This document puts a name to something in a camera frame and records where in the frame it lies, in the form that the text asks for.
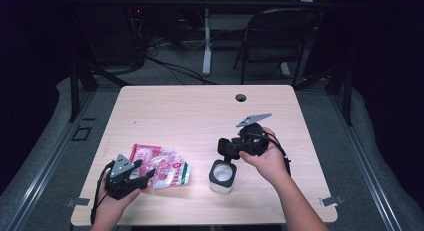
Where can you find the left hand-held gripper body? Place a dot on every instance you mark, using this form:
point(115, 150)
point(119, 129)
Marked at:
point(120, 186)

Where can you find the dark equipment with red light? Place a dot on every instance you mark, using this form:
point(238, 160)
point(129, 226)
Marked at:
point(136, 34)

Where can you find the black folding chair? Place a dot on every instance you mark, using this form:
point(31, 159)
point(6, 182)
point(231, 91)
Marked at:
point(266, 52)

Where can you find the black crossbar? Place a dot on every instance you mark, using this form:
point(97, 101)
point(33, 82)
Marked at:
point(133, 2)

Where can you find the pink and white plastic bag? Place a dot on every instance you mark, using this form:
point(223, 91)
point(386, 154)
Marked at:
point(166, 167)

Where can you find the grey metal rail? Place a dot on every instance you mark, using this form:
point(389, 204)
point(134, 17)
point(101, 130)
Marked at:
point(366, 161)
point(50, 161)

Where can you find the black metal stand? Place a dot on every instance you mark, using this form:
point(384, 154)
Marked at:
point(74, 91)
point(348, 97)

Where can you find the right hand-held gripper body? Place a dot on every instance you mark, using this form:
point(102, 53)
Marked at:
point(255, 141)

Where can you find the white desk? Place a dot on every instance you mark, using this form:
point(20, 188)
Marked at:
point(207, 41)

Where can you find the glass jar with black lid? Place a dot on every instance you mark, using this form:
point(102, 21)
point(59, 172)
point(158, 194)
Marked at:
point(222, 177)

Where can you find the grey tape piece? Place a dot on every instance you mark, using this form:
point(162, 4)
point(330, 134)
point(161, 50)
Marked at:
point(331, 200)
point(78, 202)

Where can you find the person's left hand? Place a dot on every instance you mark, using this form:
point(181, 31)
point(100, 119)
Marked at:
point(110, 209)

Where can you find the person's right hand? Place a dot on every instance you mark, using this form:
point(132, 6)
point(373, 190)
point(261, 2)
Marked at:
point(271, 164)

